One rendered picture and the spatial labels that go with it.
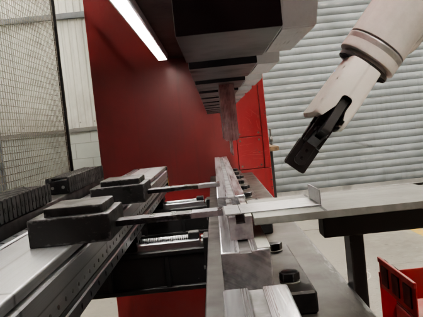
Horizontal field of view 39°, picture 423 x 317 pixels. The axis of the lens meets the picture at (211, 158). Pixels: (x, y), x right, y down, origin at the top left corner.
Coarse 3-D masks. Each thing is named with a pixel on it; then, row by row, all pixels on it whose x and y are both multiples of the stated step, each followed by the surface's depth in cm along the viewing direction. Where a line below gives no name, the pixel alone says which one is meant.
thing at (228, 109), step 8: (224, 88) 79; (232, 88) 79; (224, 96) 79; (232, 96) 79; (224, 104) 79; (232, 104) 79; (224, 112) 80; (232, 112) 79; (224, 120) 80; (232, 120) 80; (224, 128) 80; (232, 128) 80; (224, 136) 80; (232, 136) 80; (232, 144) 80; (232, 152) 80
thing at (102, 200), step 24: (48, 216) 80; (72, 216) 79; (96, 216) 79; (120, 216) 88; (144, 216) 84; (168, 216) 83; (192, 216) 83; (48, 240) 79; (72, 240) 79; (96, 240) 79
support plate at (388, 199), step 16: (336, 192) 92; (352, 192) 90; (368, 192) 89; (384, 192) 87; (400, 192) 85; (416, 192) 84; (304, 208) 80; (320, 208) 78; (336, 208) 77; (352, 208) 76; (368, 208) 76; (384, 208) 76; (400, 208) 76; (416, 208) 76; (256, 224) 76
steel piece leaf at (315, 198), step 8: (312, 192) 85; (280, 200) 89; (288, 200) 88; (296, 200) 87; (304, 200) 86; (312, 200) 85; (320, 200) 80; (240, 208) 85; (248, 208) 84; (256, 208) 83; (264, 208) 82; (272, 208) 81; (280, 208) 81; (288, 208) 80
